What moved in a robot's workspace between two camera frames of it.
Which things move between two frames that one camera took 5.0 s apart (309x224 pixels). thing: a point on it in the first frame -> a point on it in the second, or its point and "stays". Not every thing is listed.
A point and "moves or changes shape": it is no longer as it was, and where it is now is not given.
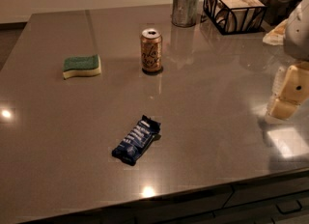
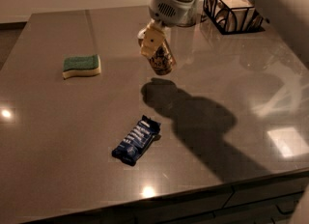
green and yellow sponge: (86, 66) stays
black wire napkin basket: (233, 10) stays
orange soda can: (152, 50) moves or changes shape
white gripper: (297, 33) -> (172, 12)
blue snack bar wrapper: (144, 135) stays
